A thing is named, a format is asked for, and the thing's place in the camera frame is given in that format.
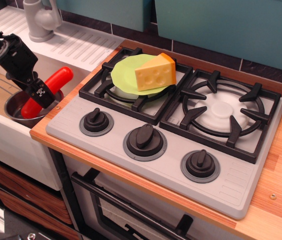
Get black stove knob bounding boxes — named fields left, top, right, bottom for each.
left=123, top=123, right=167, bottom=162
left=79, top=107, right=114, bottom=137
left=181, top=149, right=221, bottom=184

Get white toy sink unit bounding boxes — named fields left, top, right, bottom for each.
left=0, top=6, right=123, bottom=191

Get black left stove knob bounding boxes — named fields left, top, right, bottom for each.
left=79, top=107, right=114, bottom=137

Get grey toy stove top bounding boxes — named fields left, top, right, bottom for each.
left=46, top=96, right=271, bottom=219

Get black right stove knob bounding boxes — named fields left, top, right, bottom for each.
left=181, top=149, right=221, bottom=184

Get black left burner grate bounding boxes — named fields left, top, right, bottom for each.
left=79, top=47, right=193, bottom=125

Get yellow toy cheese wedge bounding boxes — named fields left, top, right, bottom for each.
left=135, top=53, right=177, bottom=91

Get light green plastic plate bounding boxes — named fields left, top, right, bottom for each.
left=110, top=54, right=169, bottom=96

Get black right burner grate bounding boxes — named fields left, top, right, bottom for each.
left=160, top=70, right=282, bottom=164

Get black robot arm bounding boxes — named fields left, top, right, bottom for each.
left=0, top=32, right=55, bottom=109

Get grey toy faucet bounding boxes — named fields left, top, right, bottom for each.
left=23, top=0, right=62, bottom=43

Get red toy sausage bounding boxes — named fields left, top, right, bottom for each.
left=21, top=66, right=73, bottom=119

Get wooden drawer fronts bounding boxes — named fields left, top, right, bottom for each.
left=0, top=162, right=80, bottom=240

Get black middle stove knob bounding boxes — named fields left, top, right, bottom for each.
left=123, top=123, right=167, bottom=162

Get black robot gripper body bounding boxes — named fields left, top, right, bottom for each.
left=0, top=34, right=38, bottom=91

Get small stainless steel pot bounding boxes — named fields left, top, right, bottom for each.
left=0, top=78, right=64, bottom=129

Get black oven door handle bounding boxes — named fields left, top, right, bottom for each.
left=71, top=168, right=193, bottom=240

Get black burner grate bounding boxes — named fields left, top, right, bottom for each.
left=160, top=70, right=282, bottom=164
left=79, top=47, right=193, bottom=125

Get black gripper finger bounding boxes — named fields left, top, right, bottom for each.
left=25, top=78, right=55, bottom=109

